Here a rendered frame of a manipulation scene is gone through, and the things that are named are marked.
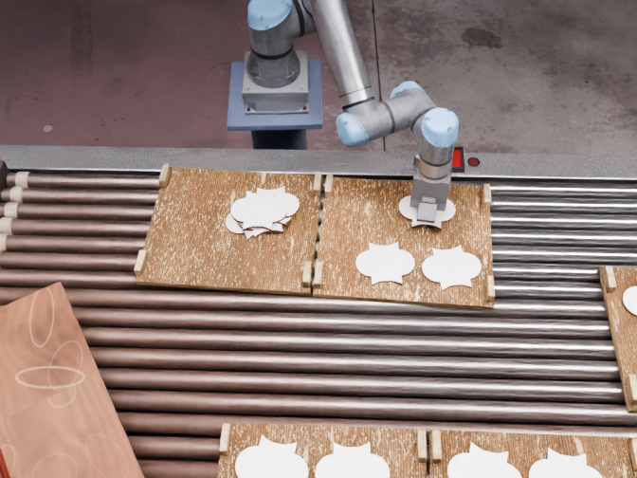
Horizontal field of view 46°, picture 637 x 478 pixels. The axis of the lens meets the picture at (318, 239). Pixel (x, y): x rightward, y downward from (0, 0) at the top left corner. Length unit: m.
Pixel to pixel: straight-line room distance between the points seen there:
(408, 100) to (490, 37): 2.19
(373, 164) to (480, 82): 1.68
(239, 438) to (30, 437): 0.40
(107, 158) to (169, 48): 1.78
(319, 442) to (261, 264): 0.45
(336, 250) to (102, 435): 0.67
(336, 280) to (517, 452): 0.54
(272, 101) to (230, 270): 0.58
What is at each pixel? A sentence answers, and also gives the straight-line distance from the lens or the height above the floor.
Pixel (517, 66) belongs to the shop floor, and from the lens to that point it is 3.69.
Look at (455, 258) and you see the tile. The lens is 1.77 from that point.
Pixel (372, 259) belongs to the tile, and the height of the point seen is 0.94.
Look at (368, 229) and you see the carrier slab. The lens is 1.81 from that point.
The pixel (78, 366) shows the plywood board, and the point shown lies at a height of 1.04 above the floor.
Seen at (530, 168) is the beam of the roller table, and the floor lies 0.92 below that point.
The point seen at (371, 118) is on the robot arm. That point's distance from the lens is 1.62.
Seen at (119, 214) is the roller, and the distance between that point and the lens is 1.94.
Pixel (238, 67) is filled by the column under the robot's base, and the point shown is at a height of 0.87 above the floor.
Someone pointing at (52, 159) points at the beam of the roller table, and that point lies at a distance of 2.11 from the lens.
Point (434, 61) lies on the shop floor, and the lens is 3.66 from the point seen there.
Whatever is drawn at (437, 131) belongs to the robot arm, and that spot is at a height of 1.25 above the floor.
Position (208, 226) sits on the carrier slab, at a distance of 1.84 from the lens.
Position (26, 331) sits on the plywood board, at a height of 1.04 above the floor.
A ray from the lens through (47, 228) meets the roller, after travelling 1.97.
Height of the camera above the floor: 2.40
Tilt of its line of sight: 55 degrees down
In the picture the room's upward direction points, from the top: 2 degrees counter-clockwise
